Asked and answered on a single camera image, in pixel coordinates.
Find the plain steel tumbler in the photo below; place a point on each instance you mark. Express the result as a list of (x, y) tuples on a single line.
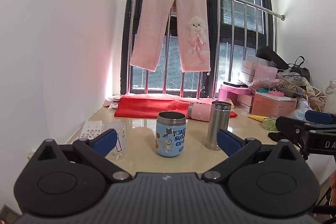
[(216, 127)]

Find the floral tote bag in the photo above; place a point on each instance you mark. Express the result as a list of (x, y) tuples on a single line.
[(313, 94)]

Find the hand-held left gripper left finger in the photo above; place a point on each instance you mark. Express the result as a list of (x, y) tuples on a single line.
[(105, 141)]

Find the small pink stand box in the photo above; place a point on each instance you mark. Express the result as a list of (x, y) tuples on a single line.
[(231, 93)]

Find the black bag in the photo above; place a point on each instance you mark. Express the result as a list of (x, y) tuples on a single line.
[(270, 56)]

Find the person's right forearm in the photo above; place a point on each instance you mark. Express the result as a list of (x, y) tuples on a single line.
[(333, 186)]

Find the yellow packet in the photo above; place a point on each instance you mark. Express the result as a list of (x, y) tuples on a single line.
[(258, 117)]

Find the pink thermos bottle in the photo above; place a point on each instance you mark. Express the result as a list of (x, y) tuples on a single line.
[(199, 111)]

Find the blue cartoon steel cup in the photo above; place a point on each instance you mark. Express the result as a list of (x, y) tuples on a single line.
[(170, 140)]

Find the crumpled plastic wrappers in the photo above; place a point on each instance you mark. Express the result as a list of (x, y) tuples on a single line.
[(111, 102)]

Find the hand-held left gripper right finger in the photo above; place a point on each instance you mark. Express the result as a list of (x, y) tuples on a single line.
[(230, 144)]

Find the large pink storage box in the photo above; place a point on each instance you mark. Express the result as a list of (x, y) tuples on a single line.
[(273, 107)]

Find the red cloth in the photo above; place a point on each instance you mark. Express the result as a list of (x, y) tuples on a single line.
[(147, 106)]

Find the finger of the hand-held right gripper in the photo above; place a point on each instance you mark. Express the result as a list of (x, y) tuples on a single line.
[(288, 125), (319, 116)]

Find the plastic wrapped pink item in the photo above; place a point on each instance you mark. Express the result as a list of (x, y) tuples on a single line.
[(263, 84)]

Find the green tape roll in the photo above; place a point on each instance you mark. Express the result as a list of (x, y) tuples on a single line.
[(269, 124)]

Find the sticker sheet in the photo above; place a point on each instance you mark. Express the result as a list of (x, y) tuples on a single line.
[(90, 129)]

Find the white plastic bottle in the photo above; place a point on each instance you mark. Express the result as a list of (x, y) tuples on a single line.
[(331, 94)]

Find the white cardboard box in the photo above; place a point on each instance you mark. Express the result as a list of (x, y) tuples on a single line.
[(256, 59), (248, 71)]

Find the pink towel with bear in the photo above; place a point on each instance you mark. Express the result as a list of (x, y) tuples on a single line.
[(195, 56)]

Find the flat black device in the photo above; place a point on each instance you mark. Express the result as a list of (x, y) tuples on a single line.
[(235, 84)]

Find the pale pink gift box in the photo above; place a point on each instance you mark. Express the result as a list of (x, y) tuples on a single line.
[(266, 72)]

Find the black handbag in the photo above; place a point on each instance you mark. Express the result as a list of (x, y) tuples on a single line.
[(299, 70)]

